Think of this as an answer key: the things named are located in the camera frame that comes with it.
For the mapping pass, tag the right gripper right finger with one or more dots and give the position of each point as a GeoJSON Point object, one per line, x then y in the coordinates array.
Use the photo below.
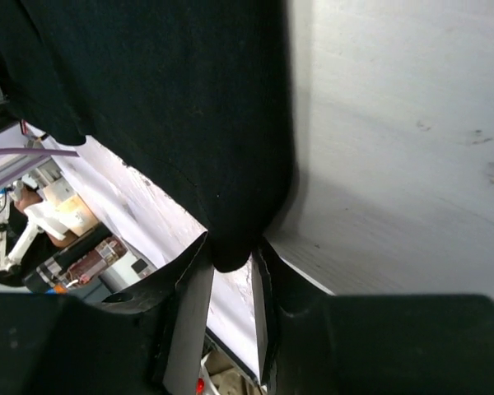
{"type": "Point", "coordinates": [293, 342]}

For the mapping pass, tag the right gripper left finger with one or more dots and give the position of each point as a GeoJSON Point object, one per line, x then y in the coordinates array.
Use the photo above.
{"type": "Point", "coordinates": [148, 339]}

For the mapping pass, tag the black t shirt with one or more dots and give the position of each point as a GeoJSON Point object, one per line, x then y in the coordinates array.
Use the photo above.
{"type": "Point", "coordinates": [196, 95]}

